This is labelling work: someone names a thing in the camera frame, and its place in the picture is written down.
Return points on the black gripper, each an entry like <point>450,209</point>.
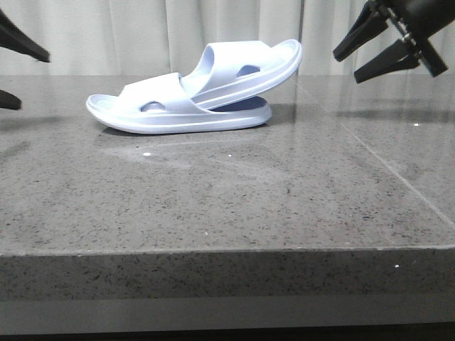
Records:
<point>416,21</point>

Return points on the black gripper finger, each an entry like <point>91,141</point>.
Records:
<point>13,38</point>
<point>9,101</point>

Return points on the light blue slipper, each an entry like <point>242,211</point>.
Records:
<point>160,105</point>
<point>229,72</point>

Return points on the pale green curtain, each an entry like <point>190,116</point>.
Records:
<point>157,37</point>

